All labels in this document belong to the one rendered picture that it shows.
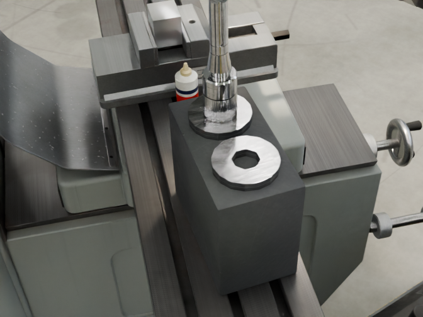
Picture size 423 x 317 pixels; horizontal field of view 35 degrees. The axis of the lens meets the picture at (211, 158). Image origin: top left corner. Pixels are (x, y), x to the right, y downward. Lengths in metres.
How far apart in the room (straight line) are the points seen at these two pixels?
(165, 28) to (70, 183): 0.34
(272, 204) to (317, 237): 0.72
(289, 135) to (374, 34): 1.85
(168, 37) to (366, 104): 1.61
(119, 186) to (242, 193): 0.51
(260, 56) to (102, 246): 0.51
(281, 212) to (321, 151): 0.60
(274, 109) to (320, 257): 0.41
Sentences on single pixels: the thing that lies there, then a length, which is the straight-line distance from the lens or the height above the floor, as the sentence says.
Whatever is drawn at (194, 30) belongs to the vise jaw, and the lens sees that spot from 1.27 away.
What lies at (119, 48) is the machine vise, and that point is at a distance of 1.32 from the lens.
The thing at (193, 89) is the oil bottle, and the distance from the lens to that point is 1.20.
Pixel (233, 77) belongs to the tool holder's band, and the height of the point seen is 1.20.
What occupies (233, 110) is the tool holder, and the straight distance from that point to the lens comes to 0.93.
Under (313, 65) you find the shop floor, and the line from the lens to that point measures 2.95.
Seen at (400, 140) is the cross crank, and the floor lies 0.65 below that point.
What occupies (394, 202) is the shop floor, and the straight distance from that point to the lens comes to 2.41.
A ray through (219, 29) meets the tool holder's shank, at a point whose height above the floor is 1.28.
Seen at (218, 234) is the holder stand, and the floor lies 1.07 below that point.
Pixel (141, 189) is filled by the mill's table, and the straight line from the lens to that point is 1.12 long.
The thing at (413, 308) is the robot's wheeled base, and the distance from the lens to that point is 1.36.
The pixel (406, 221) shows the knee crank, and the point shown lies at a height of 0.52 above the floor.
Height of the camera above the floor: 1.75
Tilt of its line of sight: 44 degrees down
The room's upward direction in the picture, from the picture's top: 2 degrees counter-clockwise
